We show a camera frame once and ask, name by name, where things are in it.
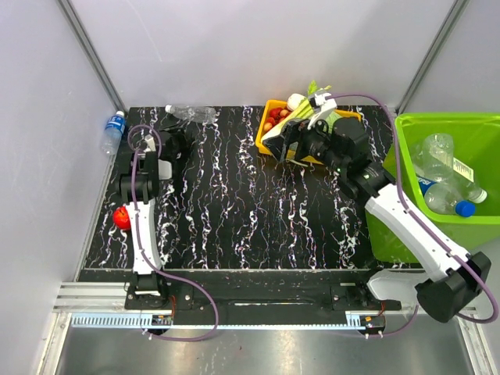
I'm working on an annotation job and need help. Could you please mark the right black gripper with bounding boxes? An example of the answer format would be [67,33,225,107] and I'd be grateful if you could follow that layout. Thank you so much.
[262,111,346,173]

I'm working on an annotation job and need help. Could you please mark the Pepsi bottle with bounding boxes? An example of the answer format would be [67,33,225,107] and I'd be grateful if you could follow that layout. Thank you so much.
[417,175,476,218]
[101,111,126,155]

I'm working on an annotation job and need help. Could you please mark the clear crushed bottle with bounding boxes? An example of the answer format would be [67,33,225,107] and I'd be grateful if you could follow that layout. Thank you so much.
[421,133,454,184]

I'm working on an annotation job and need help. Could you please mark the beige label clear bottle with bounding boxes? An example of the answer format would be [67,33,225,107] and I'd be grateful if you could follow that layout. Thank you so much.
[409,144,488,204]

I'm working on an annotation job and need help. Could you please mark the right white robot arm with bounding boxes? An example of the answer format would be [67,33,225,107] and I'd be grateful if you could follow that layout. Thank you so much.
[262,117,491,323]

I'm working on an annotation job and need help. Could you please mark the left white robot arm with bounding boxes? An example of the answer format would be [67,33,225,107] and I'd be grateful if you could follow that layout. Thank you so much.
[116,125,191,310]

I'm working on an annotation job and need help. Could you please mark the green plastic bin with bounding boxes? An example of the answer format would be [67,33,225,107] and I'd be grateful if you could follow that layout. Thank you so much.
[365,112,500,263]

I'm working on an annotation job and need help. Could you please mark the red strawberries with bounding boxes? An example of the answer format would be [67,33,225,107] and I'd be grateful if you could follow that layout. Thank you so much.
[263,107,290,133]

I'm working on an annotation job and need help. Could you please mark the yellow plastic tray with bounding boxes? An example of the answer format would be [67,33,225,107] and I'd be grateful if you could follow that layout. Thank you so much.
[255,94,362,165]

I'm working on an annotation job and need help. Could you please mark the celery stalks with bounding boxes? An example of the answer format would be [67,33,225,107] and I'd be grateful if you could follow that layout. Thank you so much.
[289,80,331,120]

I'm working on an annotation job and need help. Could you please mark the white mushroom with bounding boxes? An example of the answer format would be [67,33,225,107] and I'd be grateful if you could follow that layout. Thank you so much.
[287,93,306,112]

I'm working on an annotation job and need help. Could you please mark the black marble mat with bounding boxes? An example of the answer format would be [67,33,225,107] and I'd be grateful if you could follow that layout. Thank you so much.
[76,104,434,271]

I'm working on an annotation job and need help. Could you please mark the red tomato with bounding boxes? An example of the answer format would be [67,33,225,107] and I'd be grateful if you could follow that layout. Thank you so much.
[112,205,131,230]

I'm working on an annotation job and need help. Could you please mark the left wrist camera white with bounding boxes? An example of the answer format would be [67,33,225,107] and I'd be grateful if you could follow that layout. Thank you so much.
[144,134,156,152]

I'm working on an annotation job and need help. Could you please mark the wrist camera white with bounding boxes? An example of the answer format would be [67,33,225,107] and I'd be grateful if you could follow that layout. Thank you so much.
[144,134,156,152]
[307,89,338,130]

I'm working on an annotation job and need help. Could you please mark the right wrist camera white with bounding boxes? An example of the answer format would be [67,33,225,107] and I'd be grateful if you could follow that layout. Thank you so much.
[307,89,338,130]

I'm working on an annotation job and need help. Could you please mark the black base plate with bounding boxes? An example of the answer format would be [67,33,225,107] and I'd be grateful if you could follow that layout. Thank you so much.
[125,270,402,311]

